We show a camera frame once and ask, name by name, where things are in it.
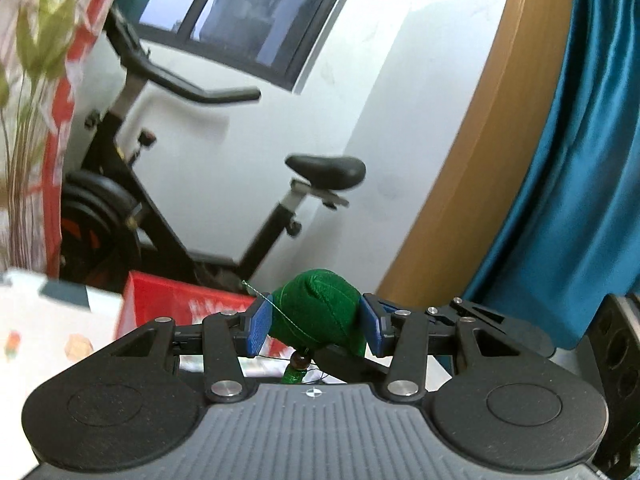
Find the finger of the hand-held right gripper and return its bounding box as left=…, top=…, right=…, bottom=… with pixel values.
left=425, top=296, right=507, bottom=327

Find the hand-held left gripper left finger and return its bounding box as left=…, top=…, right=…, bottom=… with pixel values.
left=107, top=300, right=275, bottom=403

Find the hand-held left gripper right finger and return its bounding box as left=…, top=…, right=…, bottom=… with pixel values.
left=361, top=292, right=556, bottom=403

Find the green yarn ball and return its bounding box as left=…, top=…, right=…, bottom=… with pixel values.
left=240, top=269, right=368, bottom=386

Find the red cardboard box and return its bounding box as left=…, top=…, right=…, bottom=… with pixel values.
left=115, top=270, right=301, bottom=376

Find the teal curtain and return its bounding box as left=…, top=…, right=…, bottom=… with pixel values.
left=460, top=0, right=640, bottom=351

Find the black exercise bike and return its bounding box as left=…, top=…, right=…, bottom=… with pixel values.
left=60, top=5, right=368, bottom=301

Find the white patterned box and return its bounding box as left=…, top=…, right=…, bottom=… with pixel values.
left=0, top=269, right=126, bottom=480

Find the red and white patterned cloth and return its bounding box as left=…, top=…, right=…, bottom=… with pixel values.
left=0, top=0, right=118, bottom=281

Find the dark framed window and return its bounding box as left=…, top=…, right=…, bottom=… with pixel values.
left=112, top=0, right=366, bottom=96

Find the green leafy plant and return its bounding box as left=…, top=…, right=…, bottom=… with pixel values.
left=0, top=0, right=146, bottom=271

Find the wooden door frame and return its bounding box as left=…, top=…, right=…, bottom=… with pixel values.
left=375, top=0, right=576, bottom=301

